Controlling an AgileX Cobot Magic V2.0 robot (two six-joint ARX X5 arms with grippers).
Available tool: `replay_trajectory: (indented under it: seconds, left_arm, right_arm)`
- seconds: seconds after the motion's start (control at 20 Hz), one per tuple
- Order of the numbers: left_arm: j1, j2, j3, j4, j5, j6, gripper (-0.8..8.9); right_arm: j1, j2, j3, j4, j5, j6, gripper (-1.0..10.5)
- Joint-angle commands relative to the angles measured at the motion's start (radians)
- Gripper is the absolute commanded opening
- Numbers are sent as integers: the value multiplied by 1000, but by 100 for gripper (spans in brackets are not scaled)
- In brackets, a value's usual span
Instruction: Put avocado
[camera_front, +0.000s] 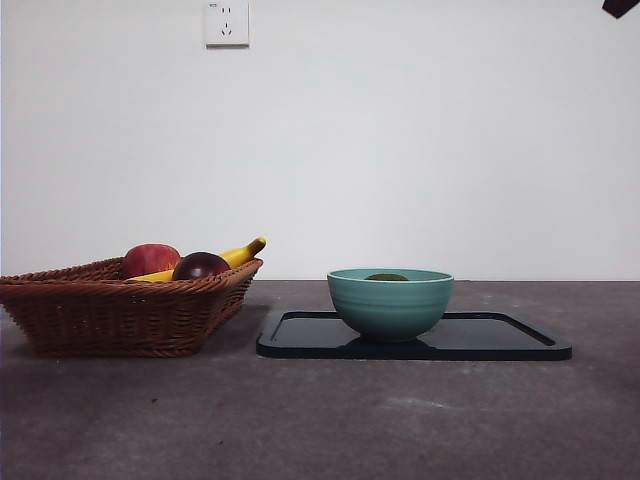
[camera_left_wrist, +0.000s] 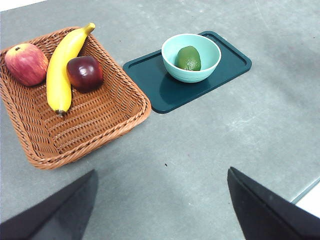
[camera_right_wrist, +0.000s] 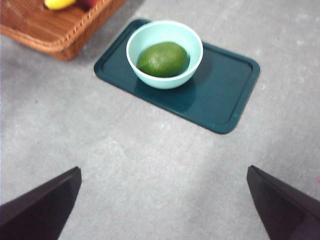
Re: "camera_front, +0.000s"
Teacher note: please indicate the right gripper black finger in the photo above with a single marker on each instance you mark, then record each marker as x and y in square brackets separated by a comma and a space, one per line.
[618, 7]

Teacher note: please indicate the green avocado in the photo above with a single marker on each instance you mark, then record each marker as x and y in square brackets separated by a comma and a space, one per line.
[386, 277]

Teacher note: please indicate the teal ribbed bowl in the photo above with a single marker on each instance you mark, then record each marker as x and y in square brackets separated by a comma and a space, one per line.
[390, 310]

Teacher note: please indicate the black rectangular tray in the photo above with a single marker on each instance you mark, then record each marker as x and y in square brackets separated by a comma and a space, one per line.
[480, 345]

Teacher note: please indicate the yellow banana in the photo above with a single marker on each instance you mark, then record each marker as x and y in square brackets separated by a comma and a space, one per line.
[241, 254]

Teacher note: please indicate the dark purple round fruit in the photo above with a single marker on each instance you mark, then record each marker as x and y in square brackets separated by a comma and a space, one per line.
[200, 266]

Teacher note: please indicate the red apple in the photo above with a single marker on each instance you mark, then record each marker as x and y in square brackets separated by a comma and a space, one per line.
[150, 257]

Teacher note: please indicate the brown wicker basket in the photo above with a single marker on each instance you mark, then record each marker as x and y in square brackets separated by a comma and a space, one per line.
[115, 320]

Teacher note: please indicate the white wall socket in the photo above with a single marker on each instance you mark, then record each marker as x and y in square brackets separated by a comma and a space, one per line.
[227, 25]

